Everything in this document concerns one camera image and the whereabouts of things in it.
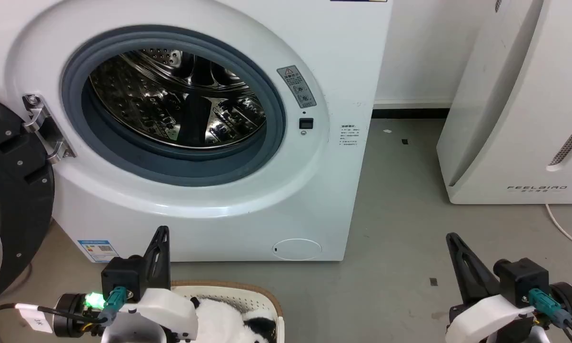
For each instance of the white air purifier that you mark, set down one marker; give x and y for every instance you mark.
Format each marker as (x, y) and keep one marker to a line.
(505, 119)

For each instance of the black washing machine door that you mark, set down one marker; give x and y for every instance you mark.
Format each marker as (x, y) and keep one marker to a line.
(21, 190)

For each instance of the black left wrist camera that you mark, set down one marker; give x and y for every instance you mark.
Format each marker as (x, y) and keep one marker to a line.
(121, 274)

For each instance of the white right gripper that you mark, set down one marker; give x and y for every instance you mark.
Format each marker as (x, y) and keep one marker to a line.
(486, 319)

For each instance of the grey rubber door gasket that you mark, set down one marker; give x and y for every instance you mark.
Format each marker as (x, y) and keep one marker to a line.
(262, 152)

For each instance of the black baseboard strip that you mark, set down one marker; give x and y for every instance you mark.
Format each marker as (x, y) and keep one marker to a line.
(409, 113)

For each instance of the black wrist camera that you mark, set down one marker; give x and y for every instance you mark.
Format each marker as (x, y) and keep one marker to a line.
(521, 276)
(121, 274)

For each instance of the blue energy label sticker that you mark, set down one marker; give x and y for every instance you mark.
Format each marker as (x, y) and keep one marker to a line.
(98, 250)

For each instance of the small text sticker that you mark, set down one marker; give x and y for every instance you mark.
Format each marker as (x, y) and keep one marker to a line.
(349, 135)

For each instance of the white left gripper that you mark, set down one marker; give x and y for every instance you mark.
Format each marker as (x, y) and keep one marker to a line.
(169, 309)

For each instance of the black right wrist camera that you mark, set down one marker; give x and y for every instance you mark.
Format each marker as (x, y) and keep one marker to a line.
(521, 276)

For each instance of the round white filter cover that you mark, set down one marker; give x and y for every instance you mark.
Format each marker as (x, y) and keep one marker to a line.
(297, 249)

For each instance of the silver metal door hinge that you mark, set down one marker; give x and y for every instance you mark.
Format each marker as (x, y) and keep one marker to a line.
(40, 125)

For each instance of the black door latch socket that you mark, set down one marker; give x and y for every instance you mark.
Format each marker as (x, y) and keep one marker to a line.
(306, 124)

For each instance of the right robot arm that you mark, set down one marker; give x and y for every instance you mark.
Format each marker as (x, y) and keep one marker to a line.
(569, 300)

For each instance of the stainless steel washing machine drum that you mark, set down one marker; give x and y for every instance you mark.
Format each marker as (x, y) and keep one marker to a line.
(143, 100)

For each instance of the grey warning sticker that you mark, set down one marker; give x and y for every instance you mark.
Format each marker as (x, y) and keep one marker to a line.
(297, 86)

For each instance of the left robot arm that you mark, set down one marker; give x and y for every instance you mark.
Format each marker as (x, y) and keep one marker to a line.
(71, 314)

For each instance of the white laundry basket brown rim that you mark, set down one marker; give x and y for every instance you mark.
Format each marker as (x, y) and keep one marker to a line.
(247, 294)

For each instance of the panda plush toy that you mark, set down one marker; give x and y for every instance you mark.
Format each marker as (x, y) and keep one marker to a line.
(219, 321)

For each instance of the white front-load washing machine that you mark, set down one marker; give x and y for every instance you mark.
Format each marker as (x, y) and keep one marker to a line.
(314, 200)

